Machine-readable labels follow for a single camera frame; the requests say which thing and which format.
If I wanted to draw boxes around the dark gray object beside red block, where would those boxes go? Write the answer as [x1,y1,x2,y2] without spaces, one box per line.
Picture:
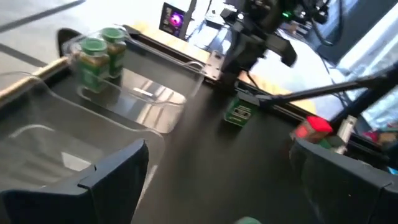
[318,136,345,153]

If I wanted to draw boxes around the oregano glass spice jar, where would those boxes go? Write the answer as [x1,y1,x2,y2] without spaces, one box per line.
[76,37,110,93]
[99,26,127,79]

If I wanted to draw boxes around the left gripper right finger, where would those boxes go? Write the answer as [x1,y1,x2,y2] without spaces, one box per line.
[288,138,398,224]

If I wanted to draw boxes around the computer with purple light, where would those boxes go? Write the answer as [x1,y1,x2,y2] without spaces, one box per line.
[159,2,187,39]

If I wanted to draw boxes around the dark green spice tin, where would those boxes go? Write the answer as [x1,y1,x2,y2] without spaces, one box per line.
[223,96,254,128]

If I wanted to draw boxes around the white plastic piece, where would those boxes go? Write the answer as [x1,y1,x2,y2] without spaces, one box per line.
[337,114,358,155]

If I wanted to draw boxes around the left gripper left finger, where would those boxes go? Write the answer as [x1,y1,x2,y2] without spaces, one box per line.
[0,138,150,224]

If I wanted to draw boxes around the smoked paprika tin red lid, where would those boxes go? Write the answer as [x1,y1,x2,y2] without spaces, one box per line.
[290,115,333,144]

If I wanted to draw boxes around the black frame strut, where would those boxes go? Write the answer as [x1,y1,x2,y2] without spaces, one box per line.
[256,63,398,108]

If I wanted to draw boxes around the clear plastic bin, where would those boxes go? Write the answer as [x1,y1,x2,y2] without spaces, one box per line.
[60,24,206,135]
[0,70,165,203]

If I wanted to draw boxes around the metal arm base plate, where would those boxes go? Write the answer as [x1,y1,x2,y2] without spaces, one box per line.
[204,50,225,81]

